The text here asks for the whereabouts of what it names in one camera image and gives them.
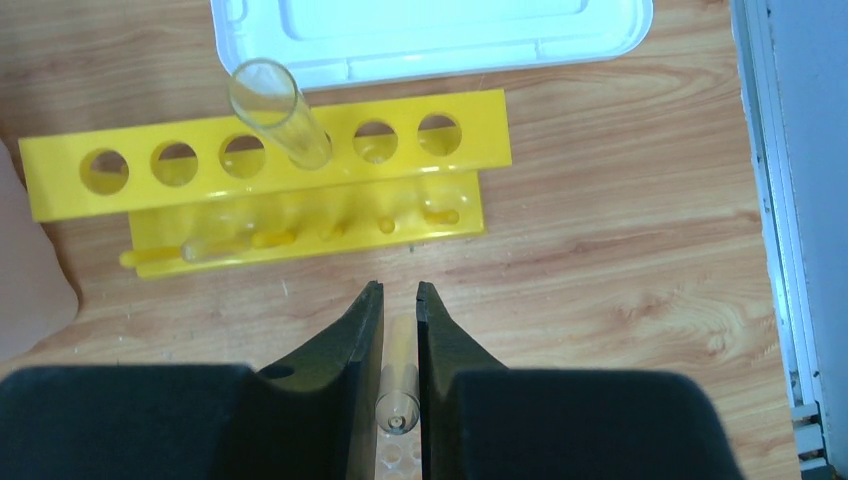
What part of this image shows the clear well plate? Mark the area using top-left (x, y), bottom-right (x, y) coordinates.
top-left (374, 425), bottom-right (423, 480)

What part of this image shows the clear glass test tube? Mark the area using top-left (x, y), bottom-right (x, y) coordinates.
top-left (227, 58), bottom-right (332, 170)
top-left (375, 315), bottom-right (420, 436)

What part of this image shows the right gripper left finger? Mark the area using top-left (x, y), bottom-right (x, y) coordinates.
top-left (1, 281), bottom-right (384, 479)

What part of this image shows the yellow test tube rack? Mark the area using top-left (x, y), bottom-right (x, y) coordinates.
top-left (19, 89), bottom-right (512, 279)

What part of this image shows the white plastic lid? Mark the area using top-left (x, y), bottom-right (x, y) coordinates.
top-left (210, 0), bottom-right (654, 91)

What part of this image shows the pink plastic bin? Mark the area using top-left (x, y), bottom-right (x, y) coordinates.
top-left (1, 146), bottom-right (79, 361)

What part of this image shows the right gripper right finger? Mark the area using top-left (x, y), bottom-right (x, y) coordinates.
top-left (416, 282), bottom-right (743, 479)

